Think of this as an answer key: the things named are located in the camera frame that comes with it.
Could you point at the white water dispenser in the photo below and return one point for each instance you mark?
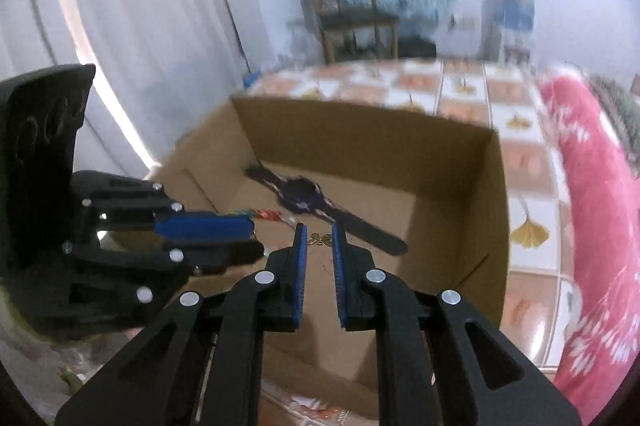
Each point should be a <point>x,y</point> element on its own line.
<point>495,35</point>

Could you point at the small blue object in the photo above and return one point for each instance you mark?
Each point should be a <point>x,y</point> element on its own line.
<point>251,79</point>

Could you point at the gold butterfly charm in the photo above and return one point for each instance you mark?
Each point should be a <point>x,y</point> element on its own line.
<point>320,239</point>

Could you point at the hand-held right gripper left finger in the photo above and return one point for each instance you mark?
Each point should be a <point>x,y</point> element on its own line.
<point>299,286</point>

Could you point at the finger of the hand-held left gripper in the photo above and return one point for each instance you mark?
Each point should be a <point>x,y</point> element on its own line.
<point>215,256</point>
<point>200,227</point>

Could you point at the black box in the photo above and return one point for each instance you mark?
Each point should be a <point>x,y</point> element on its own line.
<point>417,45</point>

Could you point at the pink floral blanket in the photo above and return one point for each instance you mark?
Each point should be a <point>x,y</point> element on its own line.
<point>600,231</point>

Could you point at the brown cardboard box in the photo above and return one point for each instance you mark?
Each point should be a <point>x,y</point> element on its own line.
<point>375,145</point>

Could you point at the white curtain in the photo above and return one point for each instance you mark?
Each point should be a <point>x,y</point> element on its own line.
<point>125,30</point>

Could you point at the green floral pillow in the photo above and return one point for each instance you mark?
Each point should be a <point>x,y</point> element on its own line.
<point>617,115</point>

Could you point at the purple smartwatch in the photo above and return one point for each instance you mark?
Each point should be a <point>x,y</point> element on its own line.
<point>300,196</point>

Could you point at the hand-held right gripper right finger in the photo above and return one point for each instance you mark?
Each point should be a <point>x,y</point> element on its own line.
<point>341,286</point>

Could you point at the wooden chair with dark seat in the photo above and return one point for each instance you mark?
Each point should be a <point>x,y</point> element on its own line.
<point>360,18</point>

